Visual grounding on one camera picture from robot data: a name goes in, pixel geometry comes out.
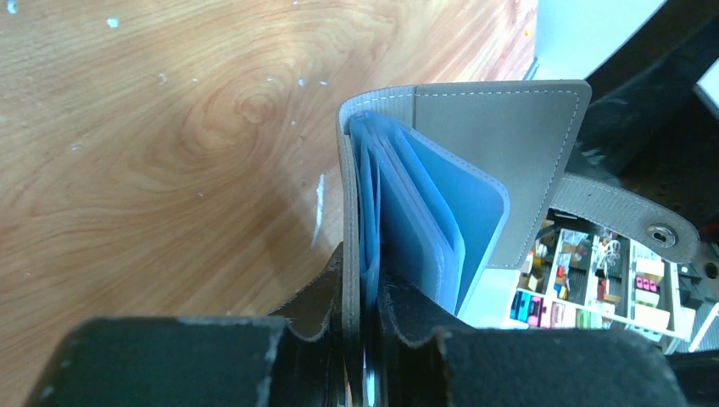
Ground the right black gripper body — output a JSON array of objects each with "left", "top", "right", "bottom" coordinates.
[{"left": 569, "top": 1, "right": 718, "bottom": 237}]

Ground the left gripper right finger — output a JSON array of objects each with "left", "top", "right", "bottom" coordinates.
[{"left": 376, "top": 273, "right": 688, "bottom": 406}]

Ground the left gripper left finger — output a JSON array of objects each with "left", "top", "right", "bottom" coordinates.
[{"left": 26, "top": 247, "right": 346, "bottom": 406}]

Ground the grey card holder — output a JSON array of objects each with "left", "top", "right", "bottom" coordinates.
[{"left": 337, "top": 81, "right": 699, "bottom": 344}]

